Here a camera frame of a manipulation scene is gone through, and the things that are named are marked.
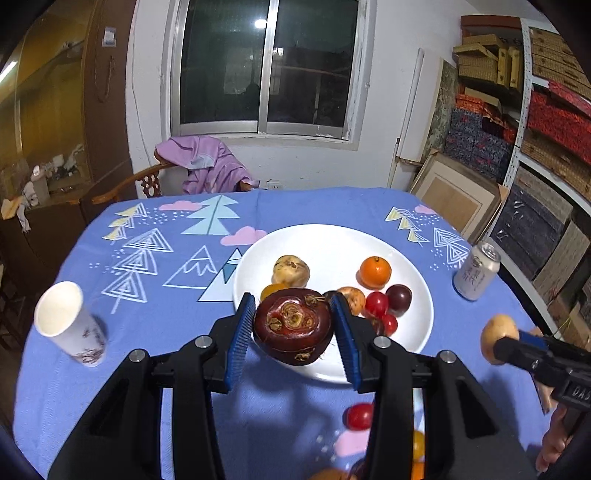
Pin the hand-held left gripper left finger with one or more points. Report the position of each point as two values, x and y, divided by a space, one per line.
240 341

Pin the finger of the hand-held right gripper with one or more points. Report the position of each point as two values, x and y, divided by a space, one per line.
531 339
521 357

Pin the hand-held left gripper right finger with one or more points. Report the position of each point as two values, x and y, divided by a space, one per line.
344 341

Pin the small yellow passionfruit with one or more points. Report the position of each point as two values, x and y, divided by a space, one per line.
496 334

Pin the red cherry tomato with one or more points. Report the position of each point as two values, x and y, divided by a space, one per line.
360 415
376 303
390 324

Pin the dark water chestnut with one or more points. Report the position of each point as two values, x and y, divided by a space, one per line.
291 332

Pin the medium orange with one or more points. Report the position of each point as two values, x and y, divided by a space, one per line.
272 291

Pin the small dark red plum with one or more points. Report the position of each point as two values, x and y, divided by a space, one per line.
399 299

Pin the mandarin with green stem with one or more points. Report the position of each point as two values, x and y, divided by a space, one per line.
375 272

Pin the brownish potato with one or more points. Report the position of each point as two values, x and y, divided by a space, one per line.
291 271

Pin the white plate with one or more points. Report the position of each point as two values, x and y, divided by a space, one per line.
323 244

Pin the yellowish orange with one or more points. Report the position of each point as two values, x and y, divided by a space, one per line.
419 445

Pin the person's right hand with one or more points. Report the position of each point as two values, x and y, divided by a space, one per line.
554 443

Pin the blue printed tablecloth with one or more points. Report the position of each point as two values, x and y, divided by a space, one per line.
161 323

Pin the white beverage can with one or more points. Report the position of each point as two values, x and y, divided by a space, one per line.
475 272

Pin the stack of dark boxes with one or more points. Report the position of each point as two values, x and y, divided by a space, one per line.
540 230

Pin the stack of framed pictures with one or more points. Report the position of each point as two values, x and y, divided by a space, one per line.
457 194

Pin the white paper cup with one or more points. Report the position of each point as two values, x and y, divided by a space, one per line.
60 314

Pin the purple jacket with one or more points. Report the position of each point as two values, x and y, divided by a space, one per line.
207 161

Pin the wooden armchair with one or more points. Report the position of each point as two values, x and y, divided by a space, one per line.
147 177

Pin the stack of blue patterned boxes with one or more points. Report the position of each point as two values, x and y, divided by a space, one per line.
480 134

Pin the white metal shelf rack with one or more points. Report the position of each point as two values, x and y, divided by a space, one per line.
526 115

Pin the stack of red patterned boxes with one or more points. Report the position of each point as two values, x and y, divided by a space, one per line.
554 110

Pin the green marbled panel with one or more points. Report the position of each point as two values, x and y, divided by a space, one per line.
443 110

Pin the white leaning board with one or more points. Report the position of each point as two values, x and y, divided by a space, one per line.
418 106

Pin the sliding window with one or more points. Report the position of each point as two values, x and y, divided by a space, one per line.
268 64

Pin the stack of woven boxes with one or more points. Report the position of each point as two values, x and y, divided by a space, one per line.
485 55

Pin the wooden glass cabinet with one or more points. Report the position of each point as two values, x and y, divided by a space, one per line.
55 92

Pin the white wall socket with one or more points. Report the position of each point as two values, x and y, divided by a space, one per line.
275 185

